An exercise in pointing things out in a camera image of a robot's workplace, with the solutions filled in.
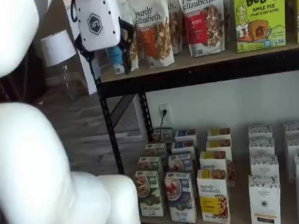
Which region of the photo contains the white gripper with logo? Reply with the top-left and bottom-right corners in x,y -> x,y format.
72,0 -> 139,87

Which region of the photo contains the blue and white granola box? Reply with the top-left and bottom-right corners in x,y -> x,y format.
171,139 -> 195,156
164,170 -> 198,224
174,128 -> 197,143
167,152 -> 193,174

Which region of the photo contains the green granola box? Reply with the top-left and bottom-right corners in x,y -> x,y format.
152,126 -> 174,144
134,169 -> 165,218
143,142 -> 167,158
137,155 -> 163,173

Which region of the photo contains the black metal shelf rack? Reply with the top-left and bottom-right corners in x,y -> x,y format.
87,40 -> 299,224

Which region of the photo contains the yellow purely elizabeth box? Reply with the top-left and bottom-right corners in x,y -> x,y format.
205,138 -> 233,162
196,168 -> 231,224
206,127 -> 232,142
198,150 -> 236,188

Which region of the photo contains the green Bobo's apple pie box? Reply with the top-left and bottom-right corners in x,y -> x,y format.
233,0 -> 288,53

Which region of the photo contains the granola bag blue label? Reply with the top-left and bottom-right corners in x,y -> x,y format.
102,0 -> 140,76

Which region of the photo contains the granola bag orange label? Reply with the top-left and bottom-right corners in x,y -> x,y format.
126,0 -> 176,69

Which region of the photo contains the table lamp white shade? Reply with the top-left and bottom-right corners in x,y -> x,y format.
40,29 -> 79,102

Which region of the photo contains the white granola bag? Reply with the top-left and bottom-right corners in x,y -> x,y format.
167,0 -> 185,55

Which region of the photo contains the brown armchair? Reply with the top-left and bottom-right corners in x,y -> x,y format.
0,43 -> 48,106

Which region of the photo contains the granola bag red label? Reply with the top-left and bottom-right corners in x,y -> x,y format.
178,0 -> 227,58

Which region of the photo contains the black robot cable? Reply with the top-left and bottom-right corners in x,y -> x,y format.
69,0 -> 79,23

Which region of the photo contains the black wall plug cable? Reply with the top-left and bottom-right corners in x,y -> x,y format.
159,108 -> 169,132

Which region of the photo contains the white wall outlet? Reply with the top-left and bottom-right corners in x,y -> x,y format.
159,103 -> 173,127

